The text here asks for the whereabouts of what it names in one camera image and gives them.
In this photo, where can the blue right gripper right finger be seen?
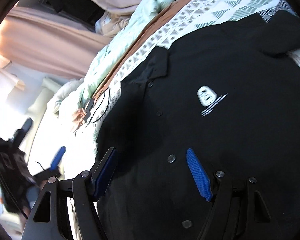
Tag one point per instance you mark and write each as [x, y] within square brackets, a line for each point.
[200, 176]

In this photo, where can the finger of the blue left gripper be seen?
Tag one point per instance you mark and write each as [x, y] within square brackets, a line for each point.
[20, 134]
[57, 159]

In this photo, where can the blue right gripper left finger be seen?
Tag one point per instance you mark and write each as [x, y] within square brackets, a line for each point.
[102, 173]

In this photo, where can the black polo shirt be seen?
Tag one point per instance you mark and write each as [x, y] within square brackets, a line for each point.
[231, 93]

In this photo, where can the cream padded headboard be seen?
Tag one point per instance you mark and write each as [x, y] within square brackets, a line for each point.
[37, 110]

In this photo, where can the patterned beige cloth pile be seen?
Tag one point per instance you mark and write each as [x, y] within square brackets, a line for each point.
[110, 24]

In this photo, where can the white patterned bed blanket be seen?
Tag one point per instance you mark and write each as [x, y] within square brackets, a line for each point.
[194, 15]

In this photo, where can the mint green duvet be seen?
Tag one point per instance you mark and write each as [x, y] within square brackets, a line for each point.
[81, 90]

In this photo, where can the orange rust bed sheet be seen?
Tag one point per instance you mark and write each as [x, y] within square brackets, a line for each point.
[77, 117]

